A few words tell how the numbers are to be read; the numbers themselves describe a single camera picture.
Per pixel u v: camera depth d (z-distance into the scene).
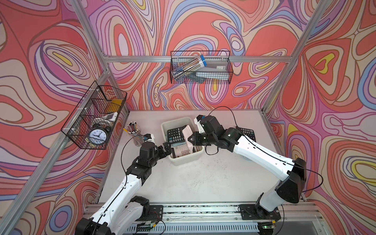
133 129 0.93
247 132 1.04
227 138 0.52
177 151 0.91
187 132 0.75
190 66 0.79
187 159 0.80
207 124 0.56
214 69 0.88
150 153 0.61
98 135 0.68
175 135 0.95
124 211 0.56
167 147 0.73
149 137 0.71
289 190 0.41
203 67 0.80
